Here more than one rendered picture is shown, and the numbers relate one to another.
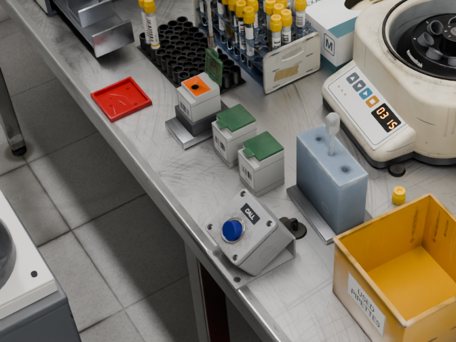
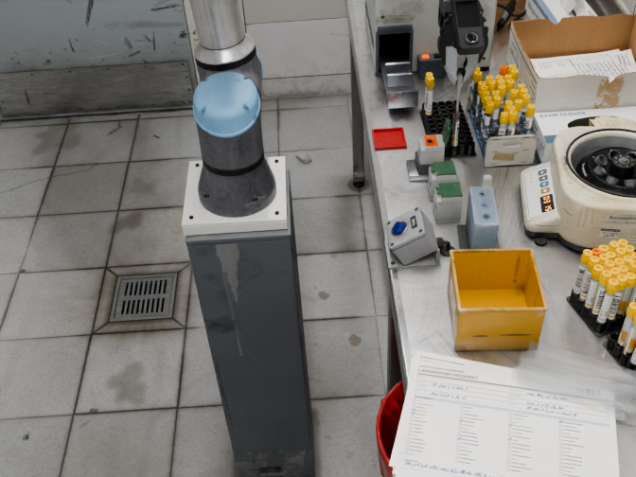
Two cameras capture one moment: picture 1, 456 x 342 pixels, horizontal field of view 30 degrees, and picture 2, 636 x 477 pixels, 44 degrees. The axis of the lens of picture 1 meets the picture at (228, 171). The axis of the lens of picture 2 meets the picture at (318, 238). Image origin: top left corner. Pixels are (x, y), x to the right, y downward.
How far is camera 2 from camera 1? 0.50 m
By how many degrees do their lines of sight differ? 21
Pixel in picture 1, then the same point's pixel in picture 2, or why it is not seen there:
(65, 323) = (286, 253)
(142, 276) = not seen: hidden behind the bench
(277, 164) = (455, 205)
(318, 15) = (544, 125)
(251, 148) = (441, 187)
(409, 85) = (564, 183)
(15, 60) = not seen: hidden behind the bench
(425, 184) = (555, 256)
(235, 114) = (445, 166)
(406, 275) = (499, 301)
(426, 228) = (525, 275)
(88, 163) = not seen: hidden behind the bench
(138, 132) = (387, 162)
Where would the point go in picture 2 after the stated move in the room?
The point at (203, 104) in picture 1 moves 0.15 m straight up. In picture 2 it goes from (430, 153) to (434, 87)
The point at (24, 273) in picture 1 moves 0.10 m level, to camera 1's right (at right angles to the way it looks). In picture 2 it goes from (272, 210) to (319, 224)
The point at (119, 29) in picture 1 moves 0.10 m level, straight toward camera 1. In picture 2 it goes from (408, 94) to (397, 119)
